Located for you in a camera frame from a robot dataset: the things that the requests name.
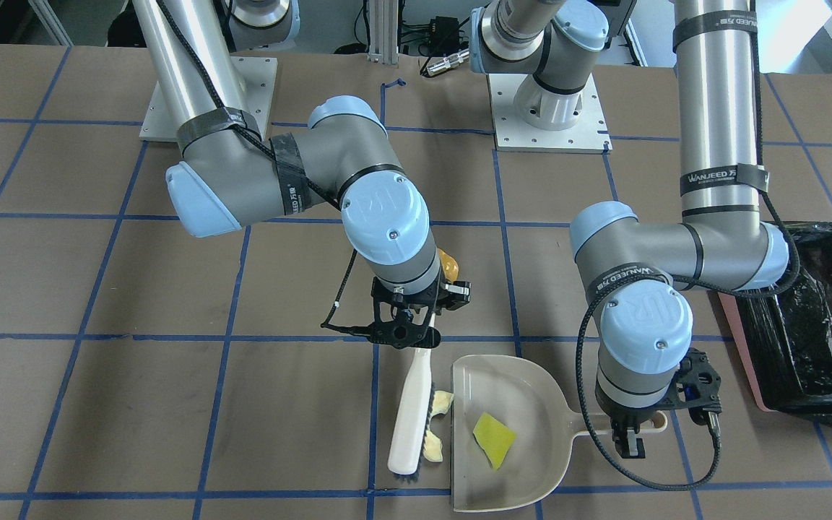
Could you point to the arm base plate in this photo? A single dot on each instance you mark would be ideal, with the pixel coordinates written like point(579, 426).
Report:
point(257, 79)
point(527, 118)

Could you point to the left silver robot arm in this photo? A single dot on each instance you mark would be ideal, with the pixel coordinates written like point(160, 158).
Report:
point(635, 273)

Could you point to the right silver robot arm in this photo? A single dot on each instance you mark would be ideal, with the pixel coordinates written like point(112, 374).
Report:
point(231, 177)

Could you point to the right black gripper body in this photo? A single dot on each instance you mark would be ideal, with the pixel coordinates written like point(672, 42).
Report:
point(457, 295)

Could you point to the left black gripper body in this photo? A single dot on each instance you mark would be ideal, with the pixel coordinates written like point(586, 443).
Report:
point(627, 419)

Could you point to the pink bin with black bag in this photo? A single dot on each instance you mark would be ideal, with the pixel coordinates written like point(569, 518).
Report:
point(785, 342)

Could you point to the beige hand brush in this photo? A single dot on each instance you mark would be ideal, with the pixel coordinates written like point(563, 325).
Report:
point(412, 418)

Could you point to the aluminium frame post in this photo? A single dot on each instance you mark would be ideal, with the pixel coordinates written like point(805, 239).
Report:
point(383, 31)

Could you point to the beige plastic dustpan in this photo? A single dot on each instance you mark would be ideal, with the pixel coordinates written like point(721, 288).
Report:
point(525, 398)

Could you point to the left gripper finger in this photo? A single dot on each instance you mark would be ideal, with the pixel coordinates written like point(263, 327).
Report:
point(628, 444)

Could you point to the yellow sponge piece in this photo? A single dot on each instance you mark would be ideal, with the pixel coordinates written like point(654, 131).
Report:
point(494, 438)

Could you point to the orange potato toy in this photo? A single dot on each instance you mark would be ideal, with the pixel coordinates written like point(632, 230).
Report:
point(449, 266)

